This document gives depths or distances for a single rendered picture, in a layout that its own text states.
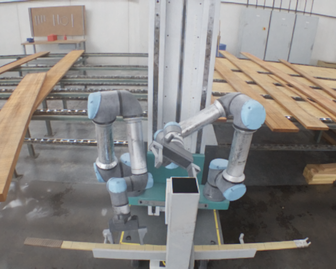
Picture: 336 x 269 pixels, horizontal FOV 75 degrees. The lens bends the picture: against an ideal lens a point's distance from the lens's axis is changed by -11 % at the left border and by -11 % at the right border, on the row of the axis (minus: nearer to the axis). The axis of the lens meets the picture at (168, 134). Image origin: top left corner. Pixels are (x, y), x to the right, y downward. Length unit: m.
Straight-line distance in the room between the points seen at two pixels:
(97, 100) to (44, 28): 7.60
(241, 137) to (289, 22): 7.33
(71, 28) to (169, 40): 7.07
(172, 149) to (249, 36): 7.14
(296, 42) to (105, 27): 5.99
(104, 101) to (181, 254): 0.70
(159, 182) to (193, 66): 0.73
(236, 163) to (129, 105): 0.57
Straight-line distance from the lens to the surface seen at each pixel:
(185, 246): 0.65
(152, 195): 1.46
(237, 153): 1.17
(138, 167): 1.15
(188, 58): 1.32
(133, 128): 1.12
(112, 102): 1.08
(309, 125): 2.26
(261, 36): 7.98
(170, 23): 1.30
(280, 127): 2.05
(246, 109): 1.06
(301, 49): 8.64
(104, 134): 1.17
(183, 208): 0.54
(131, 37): 8.08
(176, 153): 0.85
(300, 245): 0.92
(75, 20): 8.21
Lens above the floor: 1.64
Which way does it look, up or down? 27 degrees down
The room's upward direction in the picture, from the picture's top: 3 degrees clockwise
